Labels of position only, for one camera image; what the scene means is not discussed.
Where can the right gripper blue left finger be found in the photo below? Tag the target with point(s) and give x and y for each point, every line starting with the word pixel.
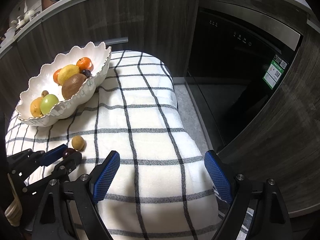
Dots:
pixel 103 175

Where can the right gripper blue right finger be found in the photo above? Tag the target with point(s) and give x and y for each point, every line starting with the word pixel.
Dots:
pixel 221 175

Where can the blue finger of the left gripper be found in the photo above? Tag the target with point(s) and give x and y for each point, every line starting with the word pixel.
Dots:
pixel 68 165
pixel 53 155

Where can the dark red cherry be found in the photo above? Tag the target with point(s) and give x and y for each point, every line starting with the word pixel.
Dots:
pixel 86 73
pixel 67 152

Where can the tan longan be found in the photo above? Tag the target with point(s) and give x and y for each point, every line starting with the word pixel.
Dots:
pixel 44 93
pixel 78 142

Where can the yellow mango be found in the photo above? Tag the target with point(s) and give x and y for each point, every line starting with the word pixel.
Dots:
pixel 35 108

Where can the green apple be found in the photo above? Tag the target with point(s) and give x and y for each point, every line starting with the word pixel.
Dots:
pixel 47 103

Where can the brown kiwi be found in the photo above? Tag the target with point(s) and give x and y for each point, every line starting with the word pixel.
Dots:
pixel 72 85

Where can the orange mandarin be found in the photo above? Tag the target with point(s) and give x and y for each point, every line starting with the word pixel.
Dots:
pixel 55 76
pixel 85 63

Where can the yellow lemon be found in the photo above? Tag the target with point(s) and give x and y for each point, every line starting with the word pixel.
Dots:
pixel 66 72

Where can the white black checked cloth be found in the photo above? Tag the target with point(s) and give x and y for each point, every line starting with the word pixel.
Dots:
pixel 162 189

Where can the white scalloped fruit bowl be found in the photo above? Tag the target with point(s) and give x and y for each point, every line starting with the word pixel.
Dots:
pixel 100 56

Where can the black built-in dishwasher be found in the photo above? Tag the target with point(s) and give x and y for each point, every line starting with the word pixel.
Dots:
pixel 238 58

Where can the white ceramic teapot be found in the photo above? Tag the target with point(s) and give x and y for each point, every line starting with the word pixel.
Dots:
pixel 29 15

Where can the dark wood base cabinet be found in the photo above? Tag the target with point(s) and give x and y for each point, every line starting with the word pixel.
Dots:
pixel 161 28

